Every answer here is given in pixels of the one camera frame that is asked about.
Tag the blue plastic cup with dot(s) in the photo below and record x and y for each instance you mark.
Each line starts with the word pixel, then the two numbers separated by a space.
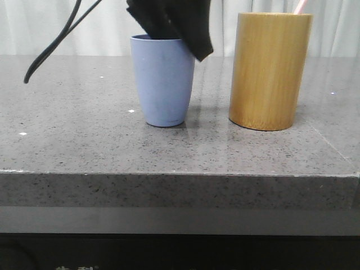
pixel 164 72

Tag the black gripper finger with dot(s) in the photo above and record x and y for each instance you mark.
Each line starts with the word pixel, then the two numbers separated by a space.
pixel 153 18
pixel 190 22

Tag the white curtain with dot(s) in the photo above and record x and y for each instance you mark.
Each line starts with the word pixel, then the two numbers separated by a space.
pixel 28 27

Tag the bamboo chopstick holder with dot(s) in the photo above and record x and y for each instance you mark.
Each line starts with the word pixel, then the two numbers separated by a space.
pixel 268 65

